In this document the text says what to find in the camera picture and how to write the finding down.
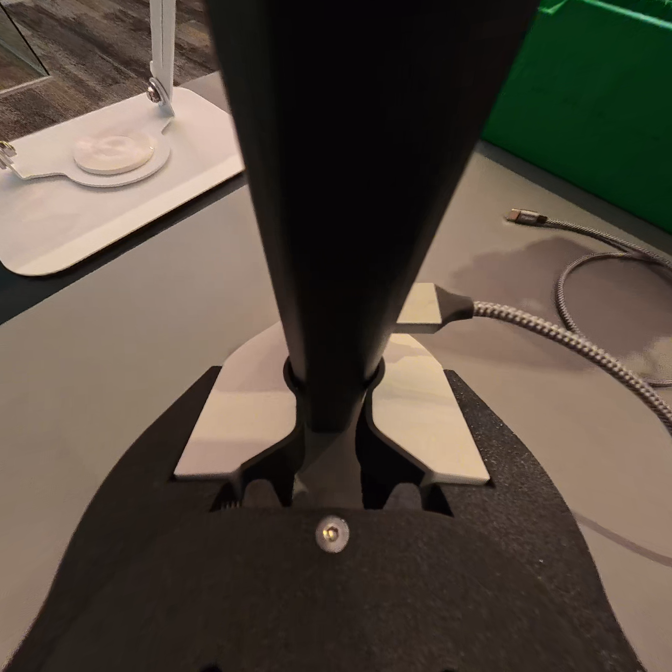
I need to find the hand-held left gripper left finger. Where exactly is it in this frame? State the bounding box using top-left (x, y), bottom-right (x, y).
top-left (173, 321), bottom-right (305, 481)

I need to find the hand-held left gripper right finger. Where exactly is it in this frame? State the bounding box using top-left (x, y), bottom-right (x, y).
top-left (359, 333), bottom-right (491, 484)

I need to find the grey braided cable silver plug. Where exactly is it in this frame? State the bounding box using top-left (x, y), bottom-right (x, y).
top-left (396, 282), bottom-right (672, 436)

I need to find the white stand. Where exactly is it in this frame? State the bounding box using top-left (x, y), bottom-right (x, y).
top-left (0, 0), bottom-right (246, 277)

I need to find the green bin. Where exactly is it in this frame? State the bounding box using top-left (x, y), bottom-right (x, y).
top-left (480, 0), bottom-right (672, 235)

